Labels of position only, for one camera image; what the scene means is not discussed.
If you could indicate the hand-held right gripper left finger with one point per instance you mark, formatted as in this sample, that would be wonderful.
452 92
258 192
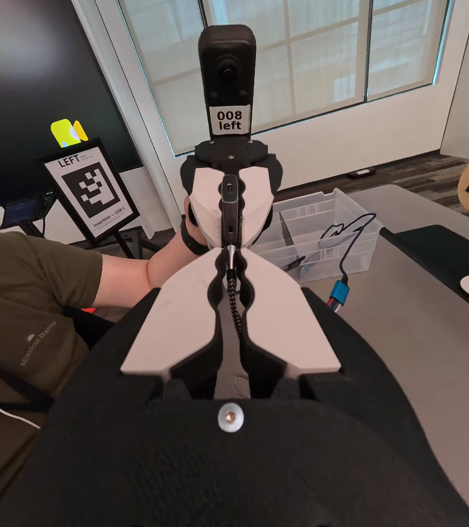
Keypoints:
176 313

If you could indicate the person's left hand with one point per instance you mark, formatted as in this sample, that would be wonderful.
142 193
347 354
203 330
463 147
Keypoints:
186 206

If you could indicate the black clear-bin divider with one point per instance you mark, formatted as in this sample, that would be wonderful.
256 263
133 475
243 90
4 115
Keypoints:
287 232

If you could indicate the black framed marker sign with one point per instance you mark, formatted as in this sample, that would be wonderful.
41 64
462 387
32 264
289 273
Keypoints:
90 189

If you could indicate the small black labelled device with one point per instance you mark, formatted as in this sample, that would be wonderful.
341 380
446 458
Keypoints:
362 173

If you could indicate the black desk mat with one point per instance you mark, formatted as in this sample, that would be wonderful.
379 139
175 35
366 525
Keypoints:
432 251

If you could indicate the person's left forearm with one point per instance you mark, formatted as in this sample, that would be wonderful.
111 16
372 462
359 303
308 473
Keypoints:
143 271

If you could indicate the large black screen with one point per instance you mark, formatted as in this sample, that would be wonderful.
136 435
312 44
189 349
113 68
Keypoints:
20 82

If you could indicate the person in olive shirt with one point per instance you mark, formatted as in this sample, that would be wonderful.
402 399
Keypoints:
20 296

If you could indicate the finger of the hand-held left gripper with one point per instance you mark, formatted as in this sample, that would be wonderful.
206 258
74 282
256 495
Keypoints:
257 201
205 201

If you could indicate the small monitor on tripod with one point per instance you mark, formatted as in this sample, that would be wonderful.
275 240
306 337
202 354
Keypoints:
22 210

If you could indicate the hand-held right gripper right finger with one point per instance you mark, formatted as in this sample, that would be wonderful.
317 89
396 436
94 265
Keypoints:
292 317

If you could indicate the white framed window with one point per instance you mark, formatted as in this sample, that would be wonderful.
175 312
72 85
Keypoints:
364 41

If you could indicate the black wristband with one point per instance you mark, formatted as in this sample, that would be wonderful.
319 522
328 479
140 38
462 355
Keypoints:
193 246

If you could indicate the clear plastic bin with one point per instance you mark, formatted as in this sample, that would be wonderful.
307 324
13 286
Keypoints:
312 247

